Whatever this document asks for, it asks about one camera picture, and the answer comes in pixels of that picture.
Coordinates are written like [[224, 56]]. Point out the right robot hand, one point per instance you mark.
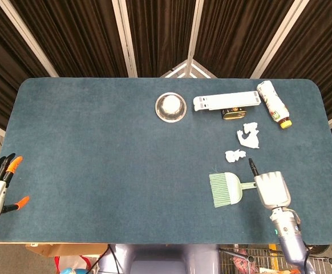
[[273, 189]]

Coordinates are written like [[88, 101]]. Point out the mint green hand brush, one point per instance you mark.
[[228, 189]]

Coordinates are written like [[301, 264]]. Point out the large white paper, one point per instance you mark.
[[250, 141]]

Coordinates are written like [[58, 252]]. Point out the gold sardine tin can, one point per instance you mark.
[[234, 115]]

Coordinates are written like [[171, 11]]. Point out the brown cardboard box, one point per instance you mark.
[[66, 249]]

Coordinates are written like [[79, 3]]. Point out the white bottle yellow cap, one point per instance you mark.
[[271, 100]]

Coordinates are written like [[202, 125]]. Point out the white folding plastic stand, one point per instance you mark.
[[226, 101]]

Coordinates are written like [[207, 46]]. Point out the blue table cloth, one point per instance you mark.
[[111, 171]]

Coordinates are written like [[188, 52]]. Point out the brown pleated curtain panel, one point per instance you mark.
[[325, 57], [0, 71], [234, 37], [77, 37], [160, 34]]

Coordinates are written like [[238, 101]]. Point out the upturned stainless steel bowl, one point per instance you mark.
[[170, 107]]

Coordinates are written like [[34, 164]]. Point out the blue-grey robot torso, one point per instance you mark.
[[160, 259]]

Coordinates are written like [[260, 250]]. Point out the white screen base foot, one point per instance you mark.
[[189, 67]]

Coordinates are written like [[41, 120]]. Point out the white screen frame post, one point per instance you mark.
[[124, 37], [278, 37], [195, 28], [28, 37]]

